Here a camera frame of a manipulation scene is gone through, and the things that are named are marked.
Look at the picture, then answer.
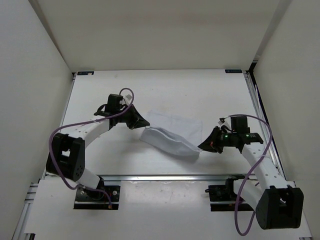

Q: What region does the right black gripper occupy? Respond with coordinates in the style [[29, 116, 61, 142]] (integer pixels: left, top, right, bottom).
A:
[[197, 125, 237, 154]]

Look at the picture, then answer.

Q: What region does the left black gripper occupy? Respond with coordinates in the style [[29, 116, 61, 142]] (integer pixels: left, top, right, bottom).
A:
[[115, 103, 149, 130]]

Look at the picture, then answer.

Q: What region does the front aluminium frame rail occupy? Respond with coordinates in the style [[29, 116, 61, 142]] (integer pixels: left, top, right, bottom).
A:
[[101, 174, 232, 182]]

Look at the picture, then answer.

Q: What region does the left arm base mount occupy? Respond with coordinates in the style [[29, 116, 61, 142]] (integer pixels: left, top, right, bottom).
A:
[[73, 185, 121, 211]]

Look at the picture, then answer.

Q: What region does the aluminium frame rail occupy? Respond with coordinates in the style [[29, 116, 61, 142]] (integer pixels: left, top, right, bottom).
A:
[[243, 71, 286, 179], [101, 174, 232, 182], [11, 172, 47, 240]]

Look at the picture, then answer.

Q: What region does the blue label sticker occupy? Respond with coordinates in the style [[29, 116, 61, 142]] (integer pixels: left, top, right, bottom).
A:
[[225, 69, 242, 74], [77, 71, 94, 76]]

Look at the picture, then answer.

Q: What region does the left aluminium frame rail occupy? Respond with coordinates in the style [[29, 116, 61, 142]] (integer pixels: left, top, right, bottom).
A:
[[11, 172, 47, 240]]

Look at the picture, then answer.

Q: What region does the right aluminium frame rail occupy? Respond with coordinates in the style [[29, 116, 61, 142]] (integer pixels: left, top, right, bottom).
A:
[[243, 71, 286, 179]]

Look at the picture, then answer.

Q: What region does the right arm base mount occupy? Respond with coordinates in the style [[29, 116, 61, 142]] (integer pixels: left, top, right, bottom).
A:
[[205, 175, 244, 212]]

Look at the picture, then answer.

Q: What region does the right blue label sticker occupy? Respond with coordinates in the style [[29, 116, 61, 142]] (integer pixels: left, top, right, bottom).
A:
[[225, 69, 242, 74]]

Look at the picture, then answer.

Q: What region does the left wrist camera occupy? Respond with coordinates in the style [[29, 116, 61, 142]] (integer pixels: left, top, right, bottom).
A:
[[94, 94, 131, 117]]

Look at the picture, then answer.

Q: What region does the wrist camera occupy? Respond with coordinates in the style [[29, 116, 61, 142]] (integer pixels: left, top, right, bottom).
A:
[[219, 116, 264, 145], [94, 94, 131, 117]]

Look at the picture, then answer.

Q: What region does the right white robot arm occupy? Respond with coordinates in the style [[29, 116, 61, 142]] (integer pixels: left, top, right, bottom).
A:
[[198, 126, 304, 230]]

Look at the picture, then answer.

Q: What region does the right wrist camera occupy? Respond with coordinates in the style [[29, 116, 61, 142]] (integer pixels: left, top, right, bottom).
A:
[[219, 116, 264, 145]]

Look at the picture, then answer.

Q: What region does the left blue label sticker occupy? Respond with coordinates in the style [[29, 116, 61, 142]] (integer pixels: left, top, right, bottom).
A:
[[77, 71, 94, 76]]

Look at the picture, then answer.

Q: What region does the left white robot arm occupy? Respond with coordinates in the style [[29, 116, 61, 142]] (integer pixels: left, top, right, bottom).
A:
[[45, 103, 150, 200]]

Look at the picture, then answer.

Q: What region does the white skirt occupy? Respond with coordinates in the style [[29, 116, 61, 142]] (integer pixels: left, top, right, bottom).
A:
[[140, 110, 203, 161]]

